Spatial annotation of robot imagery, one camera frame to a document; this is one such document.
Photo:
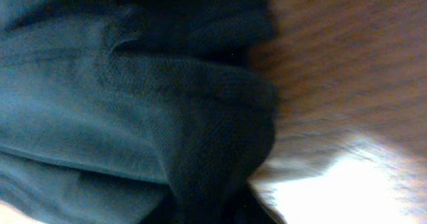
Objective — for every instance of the black t-shirt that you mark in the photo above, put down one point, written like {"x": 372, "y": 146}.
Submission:
{"x": 134, "y": 111}

